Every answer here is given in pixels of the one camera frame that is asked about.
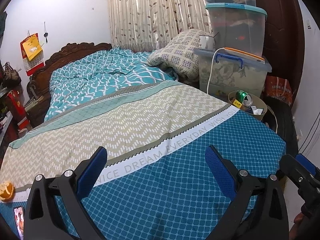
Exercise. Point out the beige round trash basket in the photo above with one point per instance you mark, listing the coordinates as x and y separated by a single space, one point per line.
257 102

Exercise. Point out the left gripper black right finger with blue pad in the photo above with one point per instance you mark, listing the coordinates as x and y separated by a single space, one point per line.
257 209

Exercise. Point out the red gift box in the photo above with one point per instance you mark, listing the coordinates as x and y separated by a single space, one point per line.
17 109

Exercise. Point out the hanging keys on wall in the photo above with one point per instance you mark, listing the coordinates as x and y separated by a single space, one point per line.
45 33

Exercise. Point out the red yellow wall calendar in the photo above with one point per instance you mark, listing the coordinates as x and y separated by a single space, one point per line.
32 54

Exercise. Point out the orange peel on bed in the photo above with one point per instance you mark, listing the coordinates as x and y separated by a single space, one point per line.
7 191

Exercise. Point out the red brown cardboard box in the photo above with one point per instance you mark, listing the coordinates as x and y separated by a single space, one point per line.
236 103

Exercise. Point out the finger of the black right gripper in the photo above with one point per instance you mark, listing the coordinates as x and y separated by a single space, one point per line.
307 184

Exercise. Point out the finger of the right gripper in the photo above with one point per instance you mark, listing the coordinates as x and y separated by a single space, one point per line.
306 163

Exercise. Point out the orange red shopping bag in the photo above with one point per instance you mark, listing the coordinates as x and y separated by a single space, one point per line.
278 88

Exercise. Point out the clear bin blue handle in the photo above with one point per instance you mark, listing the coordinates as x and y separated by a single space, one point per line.
222 73

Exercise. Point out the beige leaf pattern curtain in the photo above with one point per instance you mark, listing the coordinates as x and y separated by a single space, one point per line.
147 25

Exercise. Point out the person's right hand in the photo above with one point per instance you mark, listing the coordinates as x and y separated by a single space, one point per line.
295 230

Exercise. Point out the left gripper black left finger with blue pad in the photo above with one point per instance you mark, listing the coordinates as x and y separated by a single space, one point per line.
42 216

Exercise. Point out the patterned bed sheet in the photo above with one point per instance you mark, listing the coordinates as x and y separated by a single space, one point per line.
156 183

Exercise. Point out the orange white flat case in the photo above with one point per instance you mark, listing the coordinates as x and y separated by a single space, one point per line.
245 55

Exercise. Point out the white mug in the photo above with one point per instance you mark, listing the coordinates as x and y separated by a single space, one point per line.
207 42

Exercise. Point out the smartphone with dark case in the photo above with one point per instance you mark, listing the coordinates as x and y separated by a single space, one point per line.
19 219

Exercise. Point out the crushed green soda can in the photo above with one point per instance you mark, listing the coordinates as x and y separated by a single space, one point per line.
244 98

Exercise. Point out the clear bin teal lid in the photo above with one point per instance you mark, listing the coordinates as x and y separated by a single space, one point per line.
238 26

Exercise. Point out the teal white patterned quilt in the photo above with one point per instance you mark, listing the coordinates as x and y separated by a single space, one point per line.
99 74

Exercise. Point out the beige checked pillow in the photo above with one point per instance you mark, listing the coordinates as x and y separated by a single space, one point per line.
179 54

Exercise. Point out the carved wooden headboard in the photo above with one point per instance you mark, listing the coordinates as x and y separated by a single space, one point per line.
38 85

